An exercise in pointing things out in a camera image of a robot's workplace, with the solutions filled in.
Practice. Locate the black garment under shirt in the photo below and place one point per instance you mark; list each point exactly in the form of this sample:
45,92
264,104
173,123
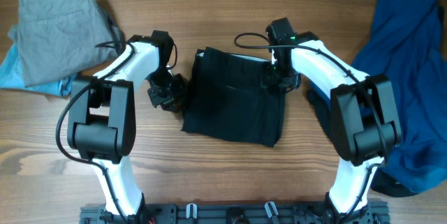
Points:
324,119

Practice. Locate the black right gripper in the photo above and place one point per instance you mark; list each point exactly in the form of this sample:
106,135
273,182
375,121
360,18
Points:
283,81

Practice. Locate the folded light blue jeans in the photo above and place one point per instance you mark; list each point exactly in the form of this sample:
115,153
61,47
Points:
11,77

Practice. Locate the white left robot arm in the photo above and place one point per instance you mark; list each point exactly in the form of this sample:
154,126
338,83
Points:
102,124

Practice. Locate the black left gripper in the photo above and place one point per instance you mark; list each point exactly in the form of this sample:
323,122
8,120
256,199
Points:
165,95

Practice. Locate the blue shirt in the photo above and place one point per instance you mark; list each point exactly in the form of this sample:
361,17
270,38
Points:
405,45

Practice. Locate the black shorts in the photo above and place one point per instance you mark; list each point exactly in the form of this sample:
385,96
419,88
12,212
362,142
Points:
227,99

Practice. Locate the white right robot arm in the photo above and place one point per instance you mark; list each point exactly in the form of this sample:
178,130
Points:
363,120

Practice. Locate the folded grey shorts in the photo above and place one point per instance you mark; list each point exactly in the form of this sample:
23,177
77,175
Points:
59,38

